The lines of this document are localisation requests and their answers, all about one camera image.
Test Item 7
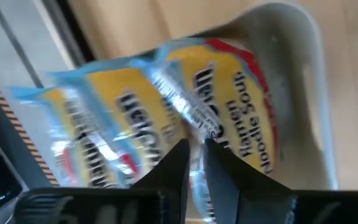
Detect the white plastic bin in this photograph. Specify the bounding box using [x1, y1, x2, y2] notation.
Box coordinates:
[191, 1, 340, 191]

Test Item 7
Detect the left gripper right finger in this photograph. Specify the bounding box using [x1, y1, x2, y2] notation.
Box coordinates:
[204, 139, 358, 224]

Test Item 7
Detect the black aluminium rig frame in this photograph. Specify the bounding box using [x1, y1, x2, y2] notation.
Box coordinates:
[40, 0, 98, 65]

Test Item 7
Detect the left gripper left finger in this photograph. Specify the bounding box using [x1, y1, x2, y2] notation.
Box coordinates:
[14, 139, 190, 224]

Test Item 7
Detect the blue Maruchan ramen packet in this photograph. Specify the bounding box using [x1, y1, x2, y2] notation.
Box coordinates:
[129, 37, 280, 224]
[47, 57, 195, 189]
[9, 85, 124, 189]

